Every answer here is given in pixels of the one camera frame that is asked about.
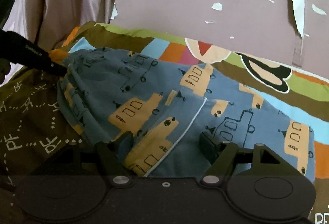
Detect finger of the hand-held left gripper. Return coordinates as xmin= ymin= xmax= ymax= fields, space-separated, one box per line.
xmin=48 ymin=56 xmax=67 ymax=76

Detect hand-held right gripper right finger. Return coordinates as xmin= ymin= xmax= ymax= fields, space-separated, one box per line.
xmin=200 ymin=132 xmax=301 ymax=185

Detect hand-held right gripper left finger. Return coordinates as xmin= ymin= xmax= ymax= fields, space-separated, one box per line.
xmin=33 ymin=131 xmax=134 ymax=186

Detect blue car print pants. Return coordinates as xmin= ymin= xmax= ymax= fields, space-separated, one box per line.
xmin=57 ymin=47 xmax=316 ymax=185

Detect brown printed blanket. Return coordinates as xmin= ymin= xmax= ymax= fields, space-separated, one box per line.
xmin=0 ymin=20 xmax=329 ymax=224

